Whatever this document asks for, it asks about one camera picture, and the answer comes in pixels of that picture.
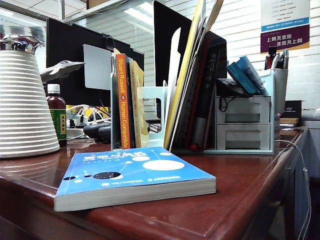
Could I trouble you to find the white charger cable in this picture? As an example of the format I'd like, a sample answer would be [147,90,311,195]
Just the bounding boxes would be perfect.
[66,104,111,126]

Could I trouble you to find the white power strip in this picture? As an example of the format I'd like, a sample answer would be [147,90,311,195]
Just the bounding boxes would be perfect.
[66,119,89,138]

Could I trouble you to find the tan yellow paperback book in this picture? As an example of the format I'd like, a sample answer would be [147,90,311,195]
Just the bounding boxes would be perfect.
[128,59,150,148]

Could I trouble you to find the yellow folder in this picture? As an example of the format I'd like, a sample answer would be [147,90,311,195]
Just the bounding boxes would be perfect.
[163,0,205,150]

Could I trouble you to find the dark brown notebook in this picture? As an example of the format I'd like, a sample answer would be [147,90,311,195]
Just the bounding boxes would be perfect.
[279,127,301,137]

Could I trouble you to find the thin white cable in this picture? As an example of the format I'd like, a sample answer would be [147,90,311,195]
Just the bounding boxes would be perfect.
[273,139,313,240]

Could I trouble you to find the dark navy book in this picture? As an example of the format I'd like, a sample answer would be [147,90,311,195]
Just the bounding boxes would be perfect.
[124,54,137,149]

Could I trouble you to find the blue paperback book white circles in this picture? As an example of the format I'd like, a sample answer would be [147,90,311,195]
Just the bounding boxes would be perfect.
[53,146,217,213]

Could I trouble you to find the black red marker pen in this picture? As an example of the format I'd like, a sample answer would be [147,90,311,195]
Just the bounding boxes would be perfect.
[264,45,277,70]

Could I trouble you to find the black pouch with strap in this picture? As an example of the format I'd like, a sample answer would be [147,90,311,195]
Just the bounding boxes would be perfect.
[216,77,251,113]

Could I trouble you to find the light blue booklet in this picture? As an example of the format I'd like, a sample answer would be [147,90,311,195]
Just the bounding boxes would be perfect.
[236,55,270,96]

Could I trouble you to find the dark red folder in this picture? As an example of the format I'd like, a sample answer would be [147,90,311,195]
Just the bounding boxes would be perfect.
[184,37,211,151]

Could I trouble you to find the small black box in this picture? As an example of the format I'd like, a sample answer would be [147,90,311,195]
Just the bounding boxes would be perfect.
[284,99,304,120]

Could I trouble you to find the white ribbed thermos jug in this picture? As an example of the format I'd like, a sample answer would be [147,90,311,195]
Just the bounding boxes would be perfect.
[0,34,61,160]

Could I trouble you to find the silver monitor stand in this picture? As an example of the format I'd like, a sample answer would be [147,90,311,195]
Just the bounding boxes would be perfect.
[83,44,113,91]

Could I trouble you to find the brown bottle green label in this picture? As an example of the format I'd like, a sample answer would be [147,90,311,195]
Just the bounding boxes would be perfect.
[46,83,68,148]

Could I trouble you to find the teal booklet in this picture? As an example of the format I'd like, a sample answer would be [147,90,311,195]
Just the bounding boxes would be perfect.
[226,61,258,95]

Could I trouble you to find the white pen holder cup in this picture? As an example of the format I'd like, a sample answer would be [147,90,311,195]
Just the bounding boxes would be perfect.
[274,67,289,115]

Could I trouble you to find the wide black monitor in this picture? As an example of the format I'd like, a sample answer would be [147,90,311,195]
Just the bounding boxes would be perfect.
[46,17,145,107]

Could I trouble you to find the white pen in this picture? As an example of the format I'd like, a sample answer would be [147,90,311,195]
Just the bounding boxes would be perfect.
[271,53,281,70]

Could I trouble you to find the black book white title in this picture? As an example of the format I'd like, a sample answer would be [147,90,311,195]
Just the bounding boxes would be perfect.
[192,37,222,151]

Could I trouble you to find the grey organizer drawer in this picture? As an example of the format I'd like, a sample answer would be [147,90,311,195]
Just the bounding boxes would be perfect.
[216,123,272,150]
[216,96,271,124]

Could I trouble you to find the orange Human Compatible book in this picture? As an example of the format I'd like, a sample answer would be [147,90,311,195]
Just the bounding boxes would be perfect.
[115,53,132,150]

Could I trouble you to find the light blue desktop bookshelf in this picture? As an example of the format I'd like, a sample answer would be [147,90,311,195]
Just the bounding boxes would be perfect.
[110,68,276,155]

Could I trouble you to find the stack of papers and envelopes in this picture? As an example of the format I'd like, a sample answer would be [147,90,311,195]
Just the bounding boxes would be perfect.
[172,0,225,151]

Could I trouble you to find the purple and white wall poster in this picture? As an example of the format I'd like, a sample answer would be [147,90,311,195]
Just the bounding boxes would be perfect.
[260,0,311,55]

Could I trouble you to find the white model airplane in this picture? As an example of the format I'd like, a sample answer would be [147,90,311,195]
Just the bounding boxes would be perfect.
[39,60,86,83]

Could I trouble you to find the black computer mouse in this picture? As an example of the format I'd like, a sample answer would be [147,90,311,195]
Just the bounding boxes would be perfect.
[83,122,112,144]

